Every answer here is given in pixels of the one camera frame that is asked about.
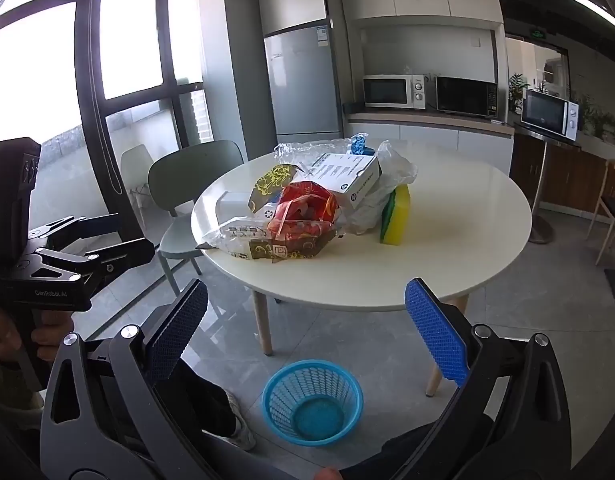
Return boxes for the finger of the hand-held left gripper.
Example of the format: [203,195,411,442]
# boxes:
[18,237,156,286]
[28,213,121,252]

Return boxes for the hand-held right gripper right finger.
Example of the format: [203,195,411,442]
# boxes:
[400,278,573,480]

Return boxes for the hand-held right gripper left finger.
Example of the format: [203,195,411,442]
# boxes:
[40,279,223,480]

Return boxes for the blue mesh basket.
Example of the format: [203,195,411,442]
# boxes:
[262,359,364,447]

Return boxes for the white plastic bag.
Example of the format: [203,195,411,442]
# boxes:
[345,140,418,236]

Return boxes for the white printed box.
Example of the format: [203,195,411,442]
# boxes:
[292,152,383,211]

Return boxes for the clear plastic wrap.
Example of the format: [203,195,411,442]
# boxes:
[274,137,355,172]

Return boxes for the blue plastic bag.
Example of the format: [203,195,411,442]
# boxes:
[348,132,375,157]

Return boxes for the person's left forearm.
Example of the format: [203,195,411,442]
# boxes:
[0,355,44,431]

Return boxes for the person's left hand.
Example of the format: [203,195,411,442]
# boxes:
[0,305,73,365]

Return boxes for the white chair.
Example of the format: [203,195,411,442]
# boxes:
[120,144,156,228]

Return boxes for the person's left leg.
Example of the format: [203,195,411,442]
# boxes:
[150,360,238,442]

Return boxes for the green chair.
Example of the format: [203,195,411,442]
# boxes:
[148,140,246,297]

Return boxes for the clear brown printed packet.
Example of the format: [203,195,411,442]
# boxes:
[195,217,345,263]

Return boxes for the white foam block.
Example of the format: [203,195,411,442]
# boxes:
[215,191,273,226]

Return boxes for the round white table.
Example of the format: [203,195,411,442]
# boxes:
[190,147,533,398]

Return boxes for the yellow green sponge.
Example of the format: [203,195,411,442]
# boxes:
[378,184,411,247]

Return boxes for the white left shoe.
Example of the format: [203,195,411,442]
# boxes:
[202,389,258,452]

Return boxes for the black gold patterned packet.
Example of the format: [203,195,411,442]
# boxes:
[248,164,301,211]

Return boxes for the red snack bag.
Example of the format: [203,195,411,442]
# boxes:
[266,180,341,243]

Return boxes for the white counter cabinets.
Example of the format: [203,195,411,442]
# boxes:
[346,110,515,176]

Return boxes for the brown wooden cabinets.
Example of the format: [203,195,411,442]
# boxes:
[510,130,615,221]

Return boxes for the wooden chair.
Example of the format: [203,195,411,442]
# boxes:
[585,159,615,267]

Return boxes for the black microwave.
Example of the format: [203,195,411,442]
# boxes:
[434,76,499,120]

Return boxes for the silver fridge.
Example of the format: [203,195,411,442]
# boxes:
[264,22,345,143]

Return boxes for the white microwave with dark door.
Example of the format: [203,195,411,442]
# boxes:
[521,88,581,142]

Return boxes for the white microwave with dials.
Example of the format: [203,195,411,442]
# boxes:
[362,74,428,110]

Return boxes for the potted plant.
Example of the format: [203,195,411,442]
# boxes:
[507,74,531,113]

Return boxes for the row of green plants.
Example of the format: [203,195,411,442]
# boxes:
[577,92,615,148]

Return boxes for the white cabinet above fridge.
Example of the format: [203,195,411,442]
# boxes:
[258,0,334,38]

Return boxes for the ceiling light bar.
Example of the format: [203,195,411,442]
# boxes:
[568,0,615,28]

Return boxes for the metal pedestal stand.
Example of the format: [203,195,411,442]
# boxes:
[517,127,583,244]

